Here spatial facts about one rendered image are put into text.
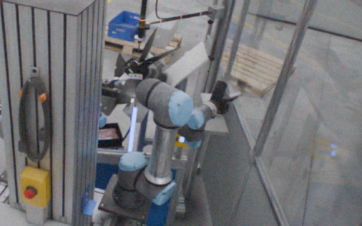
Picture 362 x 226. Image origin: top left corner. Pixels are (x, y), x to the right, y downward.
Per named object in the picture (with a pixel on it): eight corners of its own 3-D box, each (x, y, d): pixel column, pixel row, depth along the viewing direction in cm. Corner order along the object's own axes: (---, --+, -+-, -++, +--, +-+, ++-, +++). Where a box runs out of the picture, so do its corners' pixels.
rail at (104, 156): (184, 165, 234) (187, 156, 229) (185, 170, 230) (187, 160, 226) (38, 153, 230) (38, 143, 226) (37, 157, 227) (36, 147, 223)
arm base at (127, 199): (139, 212, 167) (142, 196, 162) (107, 202, 170) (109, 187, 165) (147, 188, 180) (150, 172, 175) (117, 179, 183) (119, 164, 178)
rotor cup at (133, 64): (134, 77, 260) (120, 65, 256) (149, 64, 255) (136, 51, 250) (134, 88, 248) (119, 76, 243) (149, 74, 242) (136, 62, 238)
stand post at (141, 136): (136, 189, 317) (149, 99, 271) (136, 197, 310) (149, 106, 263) (131, 188, 317) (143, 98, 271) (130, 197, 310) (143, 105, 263)
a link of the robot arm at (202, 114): (182, 126, 166) (185, 110, 162) (195, 116, 174) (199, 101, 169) (197, 134, 162) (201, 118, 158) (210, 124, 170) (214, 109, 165)
